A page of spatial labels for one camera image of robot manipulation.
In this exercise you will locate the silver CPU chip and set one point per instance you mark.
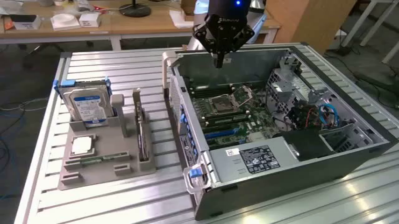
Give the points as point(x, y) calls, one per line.
point(81, 145)

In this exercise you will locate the hard disk in blue caddy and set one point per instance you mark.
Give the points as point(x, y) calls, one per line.
point(87, 105)

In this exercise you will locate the white box with black lid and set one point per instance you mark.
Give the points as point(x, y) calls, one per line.
point(24, 22)

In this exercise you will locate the green motherboard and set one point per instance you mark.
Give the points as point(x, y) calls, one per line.
point(256, 116)

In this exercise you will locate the blue case latch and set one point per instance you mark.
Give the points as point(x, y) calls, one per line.
point(195, 173)

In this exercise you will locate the metal drive cage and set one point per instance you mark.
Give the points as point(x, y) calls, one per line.
point(284, 88)

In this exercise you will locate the white paper stack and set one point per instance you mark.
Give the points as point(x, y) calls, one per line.
point(180, 19)

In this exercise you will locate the open black PC case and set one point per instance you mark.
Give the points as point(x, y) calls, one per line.
point(280, 186)

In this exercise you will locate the white round holder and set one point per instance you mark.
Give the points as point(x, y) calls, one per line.
point(64, 21)

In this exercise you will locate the blue expansion slot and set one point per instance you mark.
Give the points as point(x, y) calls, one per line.
point(219, 133)

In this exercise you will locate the black graphics card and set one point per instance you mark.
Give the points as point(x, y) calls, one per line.
point(141, 130)

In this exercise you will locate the grey power supply unit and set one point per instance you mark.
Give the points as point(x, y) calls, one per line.
point(224, 168)

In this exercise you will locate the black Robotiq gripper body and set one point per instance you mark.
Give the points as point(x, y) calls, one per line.
point(225, 21)

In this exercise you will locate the grey plastic parts rack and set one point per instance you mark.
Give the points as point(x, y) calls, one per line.
point(108, 163)

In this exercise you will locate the green RAM stick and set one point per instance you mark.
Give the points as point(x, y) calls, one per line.
point(93, 159)

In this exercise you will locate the metal socket cover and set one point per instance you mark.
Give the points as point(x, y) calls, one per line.
point(243, 94)

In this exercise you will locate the metal disk bay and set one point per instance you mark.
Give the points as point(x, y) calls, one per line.
point(345, 137)

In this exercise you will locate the small white box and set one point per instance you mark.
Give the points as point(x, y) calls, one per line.
point(89, 19)

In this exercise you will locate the wooden desk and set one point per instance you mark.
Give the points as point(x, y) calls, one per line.
point(140, 23)

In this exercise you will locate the wooden cabinet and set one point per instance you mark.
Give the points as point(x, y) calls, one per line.
point(311, 21)

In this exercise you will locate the white table frame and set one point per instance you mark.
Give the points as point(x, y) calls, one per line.
point(368, 23)

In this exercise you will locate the black lamp base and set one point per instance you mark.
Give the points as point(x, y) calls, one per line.
point(135, 10)

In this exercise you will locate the black installed RAM stick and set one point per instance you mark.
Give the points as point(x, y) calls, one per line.
point(224, 116)
point(229, 121)

